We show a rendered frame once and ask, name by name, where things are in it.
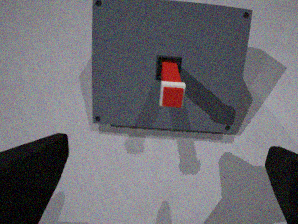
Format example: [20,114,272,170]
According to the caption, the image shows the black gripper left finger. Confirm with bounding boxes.
[0,133,69,224]

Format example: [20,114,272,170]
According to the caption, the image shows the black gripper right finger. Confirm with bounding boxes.
[265,145,298,224]

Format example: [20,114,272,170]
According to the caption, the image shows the dark red peg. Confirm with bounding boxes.
[160,59,185,107]

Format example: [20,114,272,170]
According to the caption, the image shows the grey sloped panel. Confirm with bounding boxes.
[92,0,253,133]

